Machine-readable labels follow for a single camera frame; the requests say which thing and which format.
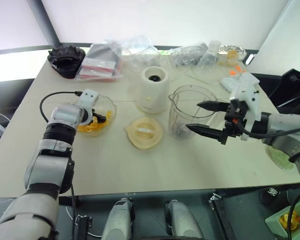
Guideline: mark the white blender base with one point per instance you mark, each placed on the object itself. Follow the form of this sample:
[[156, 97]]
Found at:
[[152, 95]]

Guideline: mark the clear blender jar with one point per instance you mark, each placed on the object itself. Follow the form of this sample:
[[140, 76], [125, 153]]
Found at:
[[180, 117]]

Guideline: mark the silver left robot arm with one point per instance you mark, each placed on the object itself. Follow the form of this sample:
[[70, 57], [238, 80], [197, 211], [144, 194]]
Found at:
[[50, 170]]

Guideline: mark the small clear plastic bag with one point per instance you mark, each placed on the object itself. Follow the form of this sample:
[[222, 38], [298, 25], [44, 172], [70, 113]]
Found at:
[[210, 55]]

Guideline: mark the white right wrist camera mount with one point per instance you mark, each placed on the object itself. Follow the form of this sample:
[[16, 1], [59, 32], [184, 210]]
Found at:
[[250, 100]]

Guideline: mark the black crumpled cloth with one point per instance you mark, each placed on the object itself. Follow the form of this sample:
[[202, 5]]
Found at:
[[67, 62]]

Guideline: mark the clear glass bowl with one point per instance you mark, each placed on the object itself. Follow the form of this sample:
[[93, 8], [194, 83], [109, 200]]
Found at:
[[107, 105]]

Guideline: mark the black table frame leg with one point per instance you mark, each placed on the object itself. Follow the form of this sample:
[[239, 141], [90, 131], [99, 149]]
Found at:
[[82, 227], [222, 217]]

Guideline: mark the green waste bin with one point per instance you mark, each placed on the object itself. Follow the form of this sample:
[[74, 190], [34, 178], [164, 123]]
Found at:
[[272, 220]]

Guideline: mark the orange segments pile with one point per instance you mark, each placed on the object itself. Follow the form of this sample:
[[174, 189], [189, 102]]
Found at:
[[86, 128]]

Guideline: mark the white rectangular tag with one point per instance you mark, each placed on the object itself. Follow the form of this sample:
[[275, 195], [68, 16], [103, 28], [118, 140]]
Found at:
[[250, 59]]

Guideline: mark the silver robot right leg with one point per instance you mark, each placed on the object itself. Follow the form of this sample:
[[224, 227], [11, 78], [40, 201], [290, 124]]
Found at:
[[182, 220]]

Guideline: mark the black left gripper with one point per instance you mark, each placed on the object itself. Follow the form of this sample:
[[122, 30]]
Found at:
[[95, 117]]

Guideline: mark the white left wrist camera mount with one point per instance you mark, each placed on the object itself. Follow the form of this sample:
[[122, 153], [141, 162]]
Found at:
[[88, 98]]

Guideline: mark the white cutting board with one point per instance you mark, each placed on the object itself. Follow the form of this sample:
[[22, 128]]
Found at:
[[227, 83]]

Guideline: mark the cream blender lid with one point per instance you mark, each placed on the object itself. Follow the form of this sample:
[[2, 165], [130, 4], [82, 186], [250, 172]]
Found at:
[[145, 135]]

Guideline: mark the orange peels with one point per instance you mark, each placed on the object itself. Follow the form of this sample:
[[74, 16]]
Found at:
[[288, 221]]

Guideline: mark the silver robot leg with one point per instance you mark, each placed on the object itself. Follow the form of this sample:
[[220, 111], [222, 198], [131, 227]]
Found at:
[[182, 220], [120, 220]]

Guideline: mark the black chair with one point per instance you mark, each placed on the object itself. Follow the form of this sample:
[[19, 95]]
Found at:
[[295, 85]]

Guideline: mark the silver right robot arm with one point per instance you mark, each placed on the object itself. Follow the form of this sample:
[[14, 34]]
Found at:
[[285, 130]]

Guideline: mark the plastic bag grey red packs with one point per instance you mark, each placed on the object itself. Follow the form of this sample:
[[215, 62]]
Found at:
[[100, 66]]

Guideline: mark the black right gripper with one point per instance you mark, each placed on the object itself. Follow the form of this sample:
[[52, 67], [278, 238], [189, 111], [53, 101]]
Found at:
[[233, 122]]

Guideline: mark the green towel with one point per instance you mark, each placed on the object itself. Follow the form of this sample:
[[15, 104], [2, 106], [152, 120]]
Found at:
[[277, 157]]

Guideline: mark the silver robot left leg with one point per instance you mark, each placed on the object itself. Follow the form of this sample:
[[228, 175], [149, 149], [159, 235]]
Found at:
[[120, 220]]

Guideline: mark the small orange plastic pieces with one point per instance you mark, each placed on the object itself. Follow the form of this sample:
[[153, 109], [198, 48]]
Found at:
[[233, 72]]

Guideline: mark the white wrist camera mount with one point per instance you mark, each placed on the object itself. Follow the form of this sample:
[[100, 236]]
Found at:
[[250, 100], [88, 98]]

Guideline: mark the crumpled clear plastic bags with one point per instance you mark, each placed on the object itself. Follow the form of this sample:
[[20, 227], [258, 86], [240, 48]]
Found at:
[[140, 52]]

